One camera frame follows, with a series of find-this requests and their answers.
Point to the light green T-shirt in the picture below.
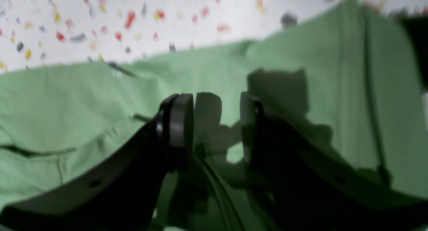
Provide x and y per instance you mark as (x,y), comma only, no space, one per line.
(349,81)

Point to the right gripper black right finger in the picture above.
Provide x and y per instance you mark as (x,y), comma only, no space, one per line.
(312,192)

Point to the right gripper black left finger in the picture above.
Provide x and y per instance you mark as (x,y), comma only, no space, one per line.
(120,194)

